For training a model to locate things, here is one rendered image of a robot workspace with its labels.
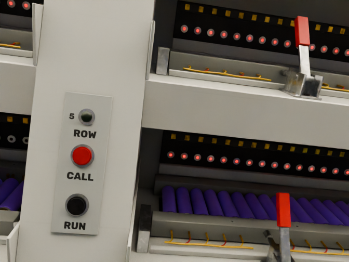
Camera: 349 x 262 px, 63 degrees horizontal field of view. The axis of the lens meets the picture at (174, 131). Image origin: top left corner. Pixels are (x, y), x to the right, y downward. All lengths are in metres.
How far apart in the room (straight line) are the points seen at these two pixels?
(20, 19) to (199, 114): 0.31
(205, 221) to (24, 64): 0.25
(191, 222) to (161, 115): 0.14
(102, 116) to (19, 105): 0.08
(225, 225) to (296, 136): 0.13
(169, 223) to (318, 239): 0.18
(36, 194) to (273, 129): 0.23
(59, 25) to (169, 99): 0.11
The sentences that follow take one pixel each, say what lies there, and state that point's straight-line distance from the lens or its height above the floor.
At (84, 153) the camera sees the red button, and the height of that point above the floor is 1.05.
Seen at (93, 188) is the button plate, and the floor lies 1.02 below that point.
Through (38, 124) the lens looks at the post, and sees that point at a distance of 0.27.
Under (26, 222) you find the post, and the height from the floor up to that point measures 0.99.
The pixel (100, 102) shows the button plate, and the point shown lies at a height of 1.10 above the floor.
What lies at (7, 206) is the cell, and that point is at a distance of 0.38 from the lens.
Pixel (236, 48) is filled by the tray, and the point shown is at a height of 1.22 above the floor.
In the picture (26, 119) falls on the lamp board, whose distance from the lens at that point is 0.44.
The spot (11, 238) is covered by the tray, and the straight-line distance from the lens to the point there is 0.28.
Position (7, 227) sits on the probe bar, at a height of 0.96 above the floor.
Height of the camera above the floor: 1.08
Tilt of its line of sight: level
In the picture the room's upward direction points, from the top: 6 degrees clockwise
